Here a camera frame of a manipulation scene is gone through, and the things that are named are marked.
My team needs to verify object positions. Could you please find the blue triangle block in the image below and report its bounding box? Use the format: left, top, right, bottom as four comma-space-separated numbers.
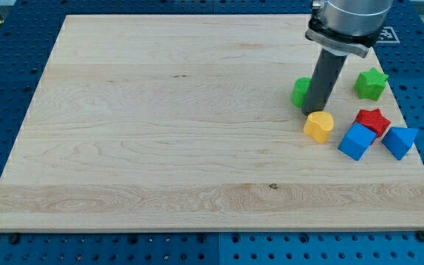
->
382, 127, 418, 160

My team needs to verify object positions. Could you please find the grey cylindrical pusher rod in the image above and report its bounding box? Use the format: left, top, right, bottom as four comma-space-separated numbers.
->
301, 49, 347, 116

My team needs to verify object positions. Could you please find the fiducial marker tag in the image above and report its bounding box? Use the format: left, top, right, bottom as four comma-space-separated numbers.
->
376, 26, 400, 44

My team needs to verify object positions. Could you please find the wooden board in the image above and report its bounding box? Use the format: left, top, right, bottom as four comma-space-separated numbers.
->
0, 15, 424, 233

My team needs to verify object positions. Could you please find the green star block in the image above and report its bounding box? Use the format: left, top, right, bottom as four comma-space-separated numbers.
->
353, 68, 389, 101

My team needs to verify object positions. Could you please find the yellow heart block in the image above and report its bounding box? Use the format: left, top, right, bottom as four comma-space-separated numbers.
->
303, 111, 334, 144

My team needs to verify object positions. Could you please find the green cylinder block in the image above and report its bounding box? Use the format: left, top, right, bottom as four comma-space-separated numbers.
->
290, 77, 311, 107

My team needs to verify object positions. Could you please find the red star block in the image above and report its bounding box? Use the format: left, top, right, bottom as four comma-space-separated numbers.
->
353, 108, 391, 138

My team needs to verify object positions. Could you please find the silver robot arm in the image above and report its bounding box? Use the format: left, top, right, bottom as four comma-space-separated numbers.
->
301, 0, 392, 116

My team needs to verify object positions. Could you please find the blue cube block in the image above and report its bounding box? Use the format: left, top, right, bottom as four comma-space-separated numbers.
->
338, 122, 377, 160

